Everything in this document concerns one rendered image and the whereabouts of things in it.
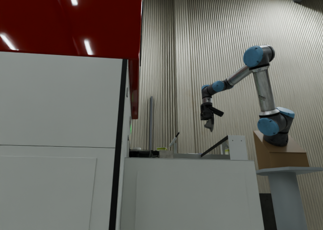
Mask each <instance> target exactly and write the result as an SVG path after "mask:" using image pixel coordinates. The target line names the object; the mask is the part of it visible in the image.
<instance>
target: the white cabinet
mask: <svg viewBox="0 0 323 230"><path fill-rule="evenodd" d="M120 230H264V225H263V218H262V212H261V203H260V196H259V190H258V183H257V177H256V170H255V164H254V161H230V160H185V159H140V158H125V159H124V179H123V194H122V209H121V224H120Z"/></svg>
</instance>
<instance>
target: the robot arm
mask: <svg viewBox="0 0 323 230"><path fill-rule="evenodd" d="M274 57H275V50H274V48H273V47H272V46H270V45H259V46H252V47H250V48H248V49H247V50H246V51H245V53H244V55H243V62H244V65H243V66H242V67H241V68H239V69H238V70H237V71H235V72H234V73H233V74H232V75H230V76H229V77H228V78H227V79H225V80H223V81H219V80H218V81H215V82H214V83H213V84H211V85H203V86H202V87H201V93H202V104H201V106H200V110H201V113H200V117H201V119H200V120H208V121H207V123H206V124H205V125H204V127H205V128H208V129H210V131H211V132H212V131H213V127H214V114H216V115H218V116H220V117H222V116H223V114H224V112H222V111H220V110H218V109H216V108H214V107H212V95H214V94H216V93H218V92H221V91H224V90H227V89H231V88H233V87H234V85H235V84H237V83H238V82H239V81H241V80H242V79H244V78H245V77H247V76H248V75H249V74H251V73H253V77H254V82H255V87H256V91H257V95H258V100H259V105H260V109H261V112H260V113H259V118H260V119H259V121H258V123H257V126H258V129H259V131H260V132H261V133H263V134H264V135H263V138H264V140H265V141H266V142H268V143H269V144H272V145H274V146H279V147H283V146H286V145H287V143H288V132H289V130H290V127H291V124H292V122H293V119H294V116H295V113H294V112H293V111H291V110H289V109H286V108H283V107H276V106H275V102H274V97H273V91H272V86H271V82H270V77H269V72H268V68H269V67H270V62H271V61H272V60H273V59H274Z"/></svg>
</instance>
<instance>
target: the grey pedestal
mask: <svg viewBox="0 0 323 230"><path fill-rule="evenodd" d="M318 171H323V168H322V167H294V166H288V167H276V168H265V169H260V170H256V174H257V175H260V176H268V178H269V184H270V190H271V196H272V202H273V209H274V215H275V221H276V226H277V230H308V228H307V223H306V219H305V214H304V209H303V205H302V200H301V196H300V191H299V186H298V180H297V176H296V175H301V174H307V173H312V172H318Z"/></svg>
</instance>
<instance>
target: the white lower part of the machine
mask: <svg viewBox="0 0 323 230"><path fill-rule="evenodd" d="M123 179H124V153H123V150H122V148H88V147H49V146H11V145H0V230H120V224H121V209H122V194H123Z"/></svg>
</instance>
